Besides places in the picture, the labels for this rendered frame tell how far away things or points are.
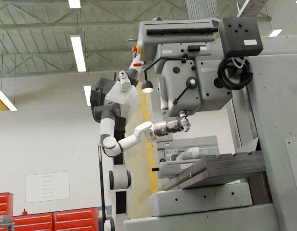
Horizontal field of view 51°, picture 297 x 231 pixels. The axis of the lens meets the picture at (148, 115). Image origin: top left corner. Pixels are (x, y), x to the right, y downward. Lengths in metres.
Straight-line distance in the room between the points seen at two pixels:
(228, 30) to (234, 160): 0.82
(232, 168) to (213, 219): 0.52
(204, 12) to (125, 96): 0.77
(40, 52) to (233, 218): 9.88
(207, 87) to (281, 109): 0.43
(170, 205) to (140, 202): 1.89
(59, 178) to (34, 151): 1.25
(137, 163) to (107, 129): 1.66
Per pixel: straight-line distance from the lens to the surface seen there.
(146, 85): 1.86
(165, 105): 1.91
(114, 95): 2.17
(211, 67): 1.97
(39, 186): 11.10
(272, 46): 2.21
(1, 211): 6.68
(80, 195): 10.86
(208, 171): 1.20
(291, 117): 1.91
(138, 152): 3.59
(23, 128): 11.63
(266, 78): 1.93
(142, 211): 3.52
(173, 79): 1.89
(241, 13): 5.37
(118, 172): 2.33
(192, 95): 1.88
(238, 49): 1.78
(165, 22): 2.05
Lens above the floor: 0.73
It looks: 18 degrees up
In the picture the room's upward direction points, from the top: 7 degrees counter-clockwise
